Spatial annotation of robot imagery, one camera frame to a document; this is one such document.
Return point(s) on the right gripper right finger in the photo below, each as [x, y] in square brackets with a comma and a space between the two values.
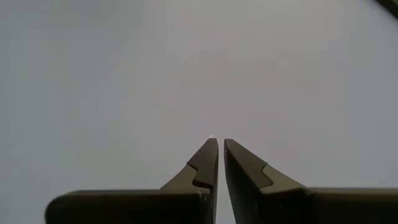
[245, 183]

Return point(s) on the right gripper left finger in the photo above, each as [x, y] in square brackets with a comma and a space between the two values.
[208, 168]

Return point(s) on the black table frame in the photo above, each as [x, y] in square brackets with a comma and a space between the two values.
[390, 5]

